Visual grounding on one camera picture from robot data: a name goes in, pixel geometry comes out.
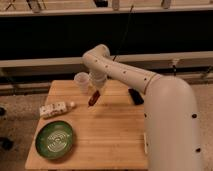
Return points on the black smartphone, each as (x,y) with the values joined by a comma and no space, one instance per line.
(136,97)

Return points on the green ceramic plate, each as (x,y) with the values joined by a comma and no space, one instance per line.
(54,140)

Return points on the small white ball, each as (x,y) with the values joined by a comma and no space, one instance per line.
(72,104)

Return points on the white rectangular sponge block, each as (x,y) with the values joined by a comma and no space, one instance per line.
(145,144)

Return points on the translucent white cup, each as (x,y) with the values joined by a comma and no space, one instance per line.
(82,80)

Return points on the white patterned carton box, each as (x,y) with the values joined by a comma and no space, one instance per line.
(53,109)

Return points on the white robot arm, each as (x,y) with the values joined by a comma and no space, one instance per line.
(170,109)

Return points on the red chili pepper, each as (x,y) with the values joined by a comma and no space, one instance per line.
(94,98)

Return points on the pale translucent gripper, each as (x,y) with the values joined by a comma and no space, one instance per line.
(101,88)

